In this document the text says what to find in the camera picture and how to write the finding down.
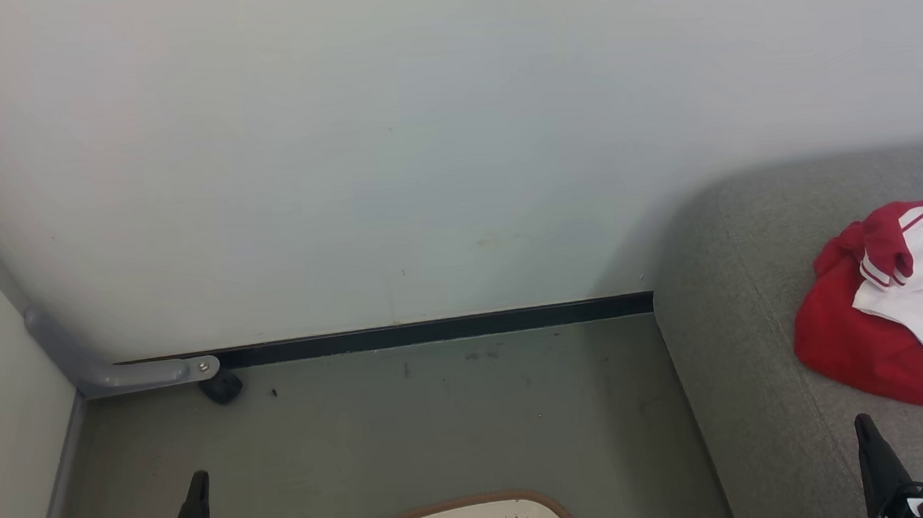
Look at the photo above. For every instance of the black rubber foot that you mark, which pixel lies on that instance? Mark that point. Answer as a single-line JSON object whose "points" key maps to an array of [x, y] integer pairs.
{"points": [[223, 387]]}

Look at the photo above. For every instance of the black baseboard strip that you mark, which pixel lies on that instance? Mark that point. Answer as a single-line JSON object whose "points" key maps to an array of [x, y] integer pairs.
{"points": [[434, 330]]}

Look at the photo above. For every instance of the grey fabric sofa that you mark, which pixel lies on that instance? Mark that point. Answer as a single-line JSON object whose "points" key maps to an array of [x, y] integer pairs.
{"points": [[760, 352]]}

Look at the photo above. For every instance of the red and white garment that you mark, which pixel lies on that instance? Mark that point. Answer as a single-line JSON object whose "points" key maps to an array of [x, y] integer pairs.
{"points": [[865, 336]]}

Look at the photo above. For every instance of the grey metal floor bracket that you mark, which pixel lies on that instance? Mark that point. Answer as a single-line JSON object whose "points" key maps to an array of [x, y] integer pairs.
{"points": [[136, 375]]}

